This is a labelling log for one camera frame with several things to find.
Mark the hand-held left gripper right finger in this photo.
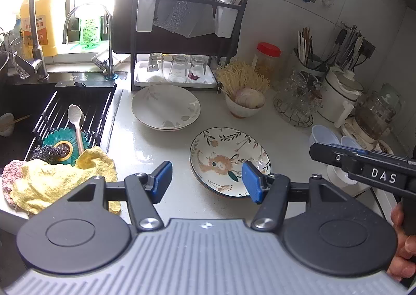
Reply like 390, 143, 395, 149
242, 161, 353, 230

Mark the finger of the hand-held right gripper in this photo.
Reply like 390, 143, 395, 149
309, 142, 410, 172

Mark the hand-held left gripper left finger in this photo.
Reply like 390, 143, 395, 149
67, 161, 173, 231

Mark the light blue plastic bowl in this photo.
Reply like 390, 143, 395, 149
311, 124, 341, 153
340, 136, 364, 151

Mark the white floral plate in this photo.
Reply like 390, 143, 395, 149
131, 84, 201, 132

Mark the person's right hand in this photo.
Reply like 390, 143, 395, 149
387, 201, 416, 283

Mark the white round container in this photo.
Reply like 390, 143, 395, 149
327, 163, 371, 198

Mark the white electric pot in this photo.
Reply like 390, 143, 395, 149
317, 67, 365, 121

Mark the glass jar steamer appliance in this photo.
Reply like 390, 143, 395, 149
340, 84, 404, 150

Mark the white bowl with orange foot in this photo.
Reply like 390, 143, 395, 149
225, 93, 265, 119

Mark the pale chopstick holder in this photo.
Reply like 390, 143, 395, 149
294, 48, 329, 78

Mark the pale purple onion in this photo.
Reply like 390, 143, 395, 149
235, 88, 265, 109

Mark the black sink drain rack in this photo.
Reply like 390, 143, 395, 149
24, 82, 118, 161

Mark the row of hanging utensils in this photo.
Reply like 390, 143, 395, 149
331, 27, 366, 69

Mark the red lid plastic jar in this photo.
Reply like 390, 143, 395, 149
253, 42, 282, 80

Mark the yellow dish cloth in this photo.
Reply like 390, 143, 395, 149
10, 146, 121, 216

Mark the bundle of dried noodles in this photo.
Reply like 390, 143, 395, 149
216, 61, 272, 99

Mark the bundle of chopsticks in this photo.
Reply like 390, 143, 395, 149
297, 27, 314, 65

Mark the white drip tray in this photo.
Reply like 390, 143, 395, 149
135, 60, 218, 89

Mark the white long ceramic spoon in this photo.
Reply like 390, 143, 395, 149
68, 105, 86, 156

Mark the clear drinking glass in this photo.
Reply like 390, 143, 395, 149
147, 53, 165, 74
169, 54, 190, 79
189, 55, 207, 76

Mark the teal flower shaped dish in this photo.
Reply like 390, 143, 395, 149
42, 129, 98, 165

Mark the steel wool scrubber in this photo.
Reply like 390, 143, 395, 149
31, 145, 59, 163

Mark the black dish rack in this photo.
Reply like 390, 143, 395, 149
130, 0, 245, 92

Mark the dish brush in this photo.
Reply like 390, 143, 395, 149
91, 54, 113, 72

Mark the pink dish cloth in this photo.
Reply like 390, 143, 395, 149
2, 160, 30, 209

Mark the chrome curved faucet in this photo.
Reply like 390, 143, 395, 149
63, 3, 119, 79

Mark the white cutlery holder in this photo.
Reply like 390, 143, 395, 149
136, 0, 157, 33
214, 5, 235, 39

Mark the small grey bowl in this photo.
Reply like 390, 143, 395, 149
0, 113, 15, 137

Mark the green dish soap bottle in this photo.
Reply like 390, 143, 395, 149
79, 5, 101, 45

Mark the black kitchen sink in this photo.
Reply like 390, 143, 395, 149
0, 70, 118, 169

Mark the grey patterned cloth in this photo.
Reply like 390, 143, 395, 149
153, 0, 220, 39

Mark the dark cutting board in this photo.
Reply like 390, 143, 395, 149
112, 0, 249, 55

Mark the clear glass cup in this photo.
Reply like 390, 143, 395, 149
10, 36, 31, 79

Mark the yellow detergent bottle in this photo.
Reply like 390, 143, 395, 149
19, 0, 67, 56

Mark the dark tall faucet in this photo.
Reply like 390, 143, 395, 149
0, 0, 49, 81

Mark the wire cup rack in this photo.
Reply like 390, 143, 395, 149
273, 70, 326, 127

